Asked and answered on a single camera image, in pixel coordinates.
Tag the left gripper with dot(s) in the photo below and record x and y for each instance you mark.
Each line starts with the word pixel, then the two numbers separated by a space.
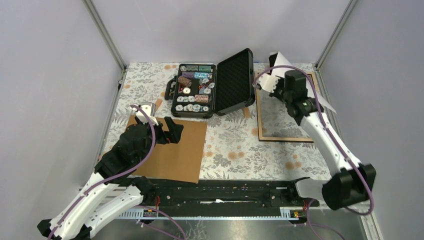
pixel 174 133

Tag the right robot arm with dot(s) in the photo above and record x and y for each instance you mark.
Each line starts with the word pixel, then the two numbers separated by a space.
pixel 351 181

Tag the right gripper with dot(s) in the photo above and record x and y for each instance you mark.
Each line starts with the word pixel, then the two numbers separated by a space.
pixel 279 82

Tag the wooden block left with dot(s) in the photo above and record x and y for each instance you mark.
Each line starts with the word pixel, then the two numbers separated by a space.
pixel 158 103

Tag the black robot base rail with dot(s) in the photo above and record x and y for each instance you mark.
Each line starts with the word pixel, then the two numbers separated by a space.
pixel 224 198

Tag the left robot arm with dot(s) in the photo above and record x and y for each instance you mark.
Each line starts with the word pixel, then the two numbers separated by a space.
pixel 110 190

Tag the brown poker chip stack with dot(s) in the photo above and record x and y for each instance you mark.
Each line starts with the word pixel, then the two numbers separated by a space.
pixel 184 81

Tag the floral tablecloth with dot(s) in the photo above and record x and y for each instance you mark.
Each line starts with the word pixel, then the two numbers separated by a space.
pixel 232 149

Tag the black poker chip case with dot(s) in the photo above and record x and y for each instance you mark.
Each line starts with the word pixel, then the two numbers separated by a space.
pixel 229 85

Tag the wooden picture frame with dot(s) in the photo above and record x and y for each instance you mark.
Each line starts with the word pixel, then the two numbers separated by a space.
pixel 278 122

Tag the landscape photo print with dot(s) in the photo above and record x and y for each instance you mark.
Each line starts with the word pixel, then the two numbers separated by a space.
pixel 268 79

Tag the small wooden block right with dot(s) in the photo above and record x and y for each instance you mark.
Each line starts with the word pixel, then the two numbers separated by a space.
pixel 246 112

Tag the orange poker chip stack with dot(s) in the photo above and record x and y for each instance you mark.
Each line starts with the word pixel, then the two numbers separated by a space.
pixel 201 98

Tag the brown frame backing board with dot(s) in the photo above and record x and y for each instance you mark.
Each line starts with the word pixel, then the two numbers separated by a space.
pixel 180 161

